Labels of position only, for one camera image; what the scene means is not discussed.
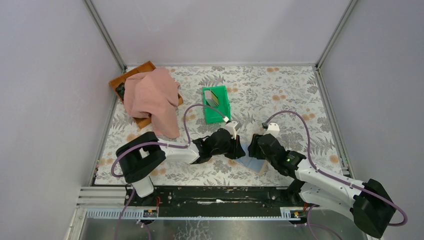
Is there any beige card holder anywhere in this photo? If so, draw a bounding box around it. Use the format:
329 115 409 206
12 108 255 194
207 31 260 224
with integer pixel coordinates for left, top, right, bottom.
235 143 268 176

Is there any green plastic bin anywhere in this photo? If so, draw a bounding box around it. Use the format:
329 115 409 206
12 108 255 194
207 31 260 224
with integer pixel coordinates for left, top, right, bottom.
202 85 231 124

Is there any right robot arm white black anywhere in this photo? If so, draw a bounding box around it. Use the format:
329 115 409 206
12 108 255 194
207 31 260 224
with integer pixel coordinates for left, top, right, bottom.
247 134 396 238

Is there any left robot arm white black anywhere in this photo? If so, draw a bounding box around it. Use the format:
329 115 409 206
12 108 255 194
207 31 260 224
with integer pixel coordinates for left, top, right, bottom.
115 128 246 198

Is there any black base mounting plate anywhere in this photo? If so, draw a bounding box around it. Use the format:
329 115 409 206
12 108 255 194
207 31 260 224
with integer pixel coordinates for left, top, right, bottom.
124 186 309 212

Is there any brown wooden tray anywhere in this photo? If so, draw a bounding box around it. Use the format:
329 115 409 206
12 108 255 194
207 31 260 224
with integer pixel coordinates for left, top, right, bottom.
109 61 183 129

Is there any pink cloth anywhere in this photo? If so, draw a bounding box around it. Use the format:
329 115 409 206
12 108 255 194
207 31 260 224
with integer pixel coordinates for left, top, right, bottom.
123 67 180 139

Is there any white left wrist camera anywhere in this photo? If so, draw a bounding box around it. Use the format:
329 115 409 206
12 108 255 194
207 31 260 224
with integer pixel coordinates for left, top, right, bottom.
224 120 242 140

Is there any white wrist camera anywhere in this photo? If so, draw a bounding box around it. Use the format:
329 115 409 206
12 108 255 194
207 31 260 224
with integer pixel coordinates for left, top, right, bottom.
224 120 242 140
262 122 280 138

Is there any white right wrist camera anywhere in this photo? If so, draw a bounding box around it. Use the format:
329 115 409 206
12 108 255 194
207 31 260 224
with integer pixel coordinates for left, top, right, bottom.
262 122 280 138

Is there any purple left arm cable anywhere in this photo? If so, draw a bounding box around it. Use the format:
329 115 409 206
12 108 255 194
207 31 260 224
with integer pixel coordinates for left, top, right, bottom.
110 103 230 179

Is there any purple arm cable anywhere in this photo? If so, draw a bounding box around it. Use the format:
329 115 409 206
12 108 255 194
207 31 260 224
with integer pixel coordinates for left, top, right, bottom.
262 110 409 227
110 103 230 179

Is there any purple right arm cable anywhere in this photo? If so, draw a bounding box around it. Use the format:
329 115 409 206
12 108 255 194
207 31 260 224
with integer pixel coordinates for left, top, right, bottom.
262 110 409 227

